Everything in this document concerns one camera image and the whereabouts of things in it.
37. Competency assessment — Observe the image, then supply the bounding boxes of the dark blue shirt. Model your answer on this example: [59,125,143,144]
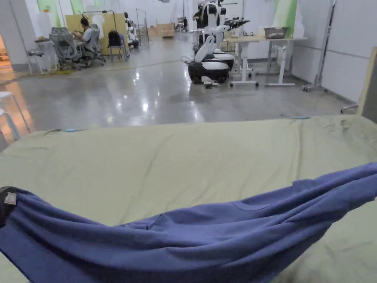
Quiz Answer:
[0,162,377,283]

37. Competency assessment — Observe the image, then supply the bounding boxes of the white stool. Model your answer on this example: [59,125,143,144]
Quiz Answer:
[0,91,31,142]

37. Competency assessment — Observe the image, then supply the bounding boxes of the white small table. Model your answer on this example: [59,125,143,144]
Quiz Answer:
[27,38,58,75]

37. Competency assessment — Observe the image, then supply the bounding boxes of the grey mesh office chair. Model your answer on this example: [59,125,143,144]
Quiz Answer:
[49,27,83,70]
[79,25,106,67]

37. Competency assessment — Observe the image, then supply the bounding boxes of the blue metal chair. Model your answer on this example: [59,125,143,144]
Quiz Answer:
[108,34,129,63]

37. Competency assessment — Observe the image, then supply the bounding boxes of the black backpack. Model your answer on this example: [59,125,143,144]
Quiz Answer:
[107,30,122,48]

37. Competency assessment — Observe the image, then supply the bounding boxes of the black garment rack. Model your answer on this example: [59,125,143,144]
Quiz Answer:
[81,10,117,56]

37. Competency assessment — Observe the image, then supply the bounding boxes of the wooden crate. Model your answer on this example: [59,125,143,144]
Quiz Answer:
[156,23,176,39]

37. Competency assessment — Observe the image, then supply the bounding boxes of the white and black wheeled robot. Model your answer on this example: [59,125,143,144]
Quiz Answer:
[180,0,251,85]

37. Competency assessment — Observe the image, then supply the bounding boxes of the white height-adjustable table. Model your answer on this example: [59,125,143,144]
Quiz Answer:
[259,37,309,87]
[225,36,269,88]

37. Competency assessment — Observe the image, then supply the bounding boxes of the grey basin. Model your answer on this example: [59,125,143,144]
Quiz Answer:
[263,26,290,40]

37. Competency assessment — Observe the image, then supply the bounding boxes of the metal rolling stand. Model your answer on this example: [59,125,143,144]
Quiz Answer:
[302,0,336,92]

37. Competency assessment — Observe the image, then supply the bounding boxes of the wooden board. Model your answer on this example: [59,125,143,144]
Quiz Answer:
[356,46,377,124]

